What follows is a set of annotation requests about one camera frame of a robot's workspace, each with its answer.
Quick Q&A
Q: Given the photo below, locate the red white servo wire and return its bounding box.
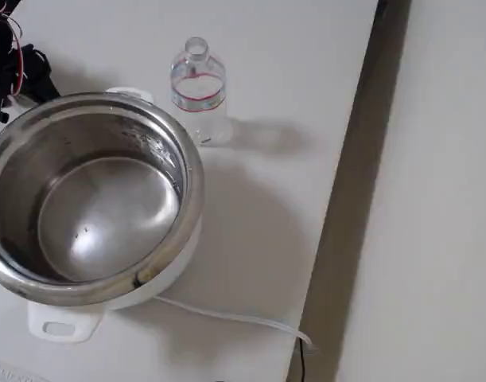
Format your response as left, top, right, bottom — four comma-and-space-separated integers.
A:
2, 0, 29, 97

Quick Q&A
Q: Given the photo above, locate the clear plastic water bottle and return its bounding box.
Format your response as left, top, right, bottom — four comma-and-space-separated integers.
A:
169, 36, 232, 146

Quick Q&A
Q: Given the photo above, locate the steel inner cooking pot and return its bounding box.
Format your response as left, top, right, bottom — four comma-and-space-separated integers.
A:
0, 92, 206, 307

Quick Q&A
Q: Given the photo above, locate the thin black cable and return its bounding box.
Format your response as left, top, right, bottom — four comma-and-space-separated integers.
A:
297, 337, 308, 382

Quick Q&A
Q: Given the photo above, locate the white power cord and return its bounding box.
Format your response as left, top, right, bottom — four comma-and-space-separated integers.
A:
154, 294, 319, 353

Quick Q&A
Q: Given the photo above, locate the white electric cooking pot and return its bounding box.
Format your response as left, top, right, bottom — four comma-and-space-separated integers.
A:
0, 86, 206, 344

